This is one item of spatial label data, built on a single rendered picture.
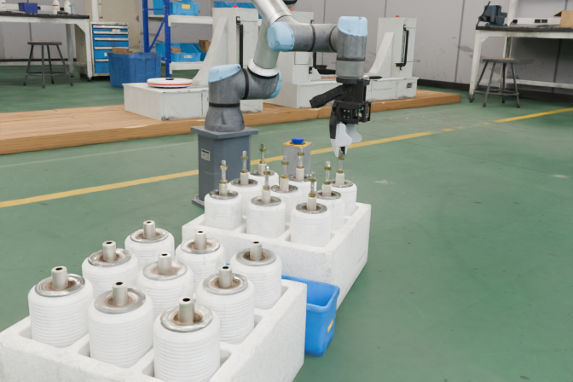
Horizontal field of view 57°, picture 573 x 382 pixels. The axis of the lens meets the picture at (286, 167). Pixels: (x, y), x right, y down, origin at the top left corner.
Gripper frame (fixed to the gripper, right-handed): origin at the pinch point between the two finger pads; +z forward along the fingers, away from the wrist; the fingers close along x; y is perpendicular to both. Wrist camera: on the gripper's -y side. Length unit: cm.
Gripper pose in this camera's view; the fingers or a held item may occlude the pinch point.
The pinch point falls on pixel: (338, 150)
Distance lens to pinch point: 146.3
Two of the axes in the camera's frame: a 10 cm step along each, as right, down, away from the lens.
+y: 8.1, 1.7, -5.6
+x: 5.8, -1.9, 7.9
